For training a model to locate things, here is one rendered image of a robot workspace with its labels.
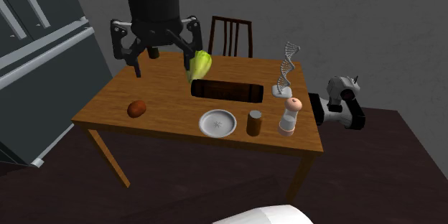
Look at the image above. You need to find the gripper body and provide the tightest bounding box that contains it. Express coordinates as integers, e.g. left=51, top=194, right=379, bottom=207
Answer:
left=123, top=0, right=184, bottom=48

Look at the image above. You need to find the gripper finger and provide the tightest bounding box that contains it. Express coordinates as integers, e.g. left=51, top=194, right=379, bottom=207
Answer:
left=165, top=14, right=205, bottom=74
left=109, top=18, right=146, bottom=79

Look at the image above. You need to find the green lettuce head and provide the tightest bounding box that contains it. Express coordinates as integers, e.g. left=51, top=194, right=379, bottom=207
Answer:
left=185, top=50, right=213, bottom=84

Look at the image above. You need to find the small dark cylinder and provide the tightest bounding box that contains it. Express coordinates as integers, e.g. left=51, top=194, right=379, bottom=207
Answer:
left=146, top=45, right=160, bottom=60

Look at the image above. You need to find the dark wooden chair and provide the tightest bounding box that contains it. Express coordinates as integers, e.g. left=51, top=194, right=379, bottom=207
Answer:
left=207, top=15, right=254, bottom=59

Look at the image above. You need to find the wooden table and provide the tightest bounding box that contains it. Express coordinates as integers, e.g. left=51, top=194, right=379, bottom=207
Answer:
left=70, top=50, right=325, bottom=203

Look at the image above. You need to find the brown potato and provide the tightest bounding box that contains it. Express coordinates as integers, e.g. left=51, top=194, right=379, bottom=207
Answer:
left=126, top=100, right=147, bottom=119

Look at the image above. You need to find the white plate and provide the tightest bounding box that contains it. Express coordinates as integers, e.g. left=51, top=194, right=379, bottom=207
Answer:
left=198, top=108, right=238, bottom=139

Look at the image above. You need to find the dark grey refrigerator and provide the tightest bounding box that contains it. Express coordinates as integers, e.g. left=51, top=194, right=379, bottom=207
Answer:
left=0, top=0, right=115, bottom=169

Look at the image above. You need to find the white helix figure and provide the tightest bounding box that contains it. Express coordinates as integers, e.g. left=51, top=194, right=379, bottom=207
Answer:
left=271, top=41, right=302, bottom=99

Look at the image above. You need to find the brown jar with grey lid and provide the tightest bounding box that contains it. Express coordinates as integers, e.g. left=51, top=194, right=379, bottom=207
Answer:
left=246, top=109, right=263, bottom=137

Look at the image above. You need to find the pink and white pepper mill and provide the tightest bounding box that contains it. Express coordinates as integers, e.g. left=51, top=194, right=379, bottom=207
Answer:
left=277, top=97, right=303, bottom=138

